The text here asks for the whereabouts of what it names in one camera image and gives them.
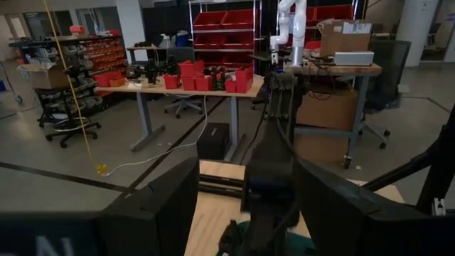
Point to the rack with red bins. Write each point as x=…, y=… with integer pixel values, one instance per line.
x=334, y=12
x=227, y=21

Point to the white flat device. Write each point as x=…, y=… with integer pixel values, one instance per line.
x=355, y=58

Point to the black mesh chair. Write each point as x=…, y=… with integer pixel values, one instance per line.
x=389, y=71

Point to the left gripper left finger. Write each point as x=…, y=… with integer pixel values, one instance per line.
x=153, y=220

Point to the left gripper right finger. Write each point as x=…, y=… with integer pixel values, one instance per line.
x=355, y=227

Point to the large cardboard box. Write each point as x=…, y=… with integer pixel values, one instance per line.
x=327, y=110

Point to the blue container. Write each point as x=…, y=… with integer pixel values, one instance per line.
x=182, y=39

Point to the white round pillar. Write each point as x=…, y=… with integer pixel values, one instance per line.
x=417, y=28

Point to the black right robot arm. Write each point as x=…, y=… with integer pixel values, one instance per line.
x=284, y=99

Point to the wooden workbench on wheels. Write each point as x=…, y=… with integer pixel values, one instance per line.
x=341, y=70

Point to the red plastic bin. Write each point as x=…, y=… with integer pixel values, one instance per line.
x=241, y=81
x=106, y=80
x=171, y=81
x=193, y=80

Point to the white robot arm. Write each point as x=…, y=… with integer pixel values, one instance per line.
x=300, y=21

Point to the gray office chair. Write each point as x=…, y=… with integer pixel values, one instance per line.
x=183, y=105

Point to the black stool on wheels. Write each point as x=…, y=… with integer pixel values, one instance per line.
x=71, y=133

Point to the black box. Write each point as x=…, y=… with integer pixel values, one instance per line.
x=213, y=142

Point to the cardboard box with label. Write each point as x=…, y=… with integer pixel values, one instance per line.
x=341, y=42

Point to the black parts shelf cart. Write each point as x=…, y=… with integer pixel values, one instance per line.
x=81, y=103

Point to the open cardboard box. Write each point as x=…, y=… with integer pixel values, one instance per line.
x=46, y=76

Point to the wooden desk with gray legs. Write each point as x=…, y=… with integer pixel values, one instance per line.
x=160, y=91

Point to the red parts drawer cabinet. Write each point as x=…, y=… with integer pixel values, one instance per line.
x=106, y=53

